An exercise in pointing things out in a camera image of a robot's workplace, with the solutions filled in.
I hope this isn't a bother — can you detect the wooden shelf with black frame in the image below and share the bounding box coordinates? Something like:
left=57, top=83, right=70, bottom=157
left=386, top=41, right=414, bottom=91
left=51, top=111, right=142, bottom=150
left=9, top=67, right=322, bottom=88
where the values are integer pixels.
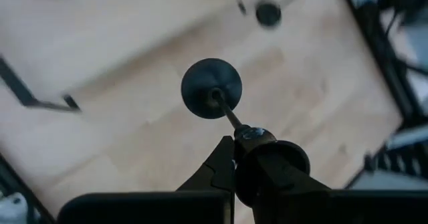
left=0, top=0, right=248, bottom=114

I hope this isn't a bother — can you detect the black aluminium frame rail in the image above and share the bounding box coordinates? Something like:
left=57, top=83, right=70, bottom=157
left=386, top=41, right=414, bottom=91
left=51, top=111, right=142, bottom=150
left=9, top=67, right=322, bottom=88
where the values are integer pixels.
left=346, top=123, right=428, bottom=191
left=336, top=0, right=419, bottom=126
left=0, top=152, right=56, bottom=224

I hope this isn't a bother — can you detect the black candlestick holder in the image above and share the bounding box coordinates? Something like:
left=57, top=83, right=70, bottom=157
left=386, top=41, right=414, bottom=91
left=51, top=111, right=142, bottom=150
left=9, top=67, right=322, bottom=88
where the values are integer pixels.
left=254, top=0, right=283, bottom=29
left=180, top=57, right=312, bottom=209

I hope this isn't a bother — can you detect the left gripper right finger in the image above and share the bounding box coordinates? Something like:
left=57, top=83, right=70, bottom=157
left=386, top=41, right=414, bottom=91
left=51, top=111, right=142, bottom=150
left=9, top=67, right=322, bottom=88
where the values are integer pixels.
left=252, top=153, right=428, bottom=224

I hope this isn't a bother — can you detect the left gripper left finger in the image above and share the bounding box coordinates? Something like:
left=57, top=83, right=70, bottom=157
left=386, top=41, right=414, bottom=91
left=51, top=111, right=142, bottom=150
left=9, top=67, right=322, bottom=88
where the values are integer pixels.
left=56, top=135, right=235, bottom=224

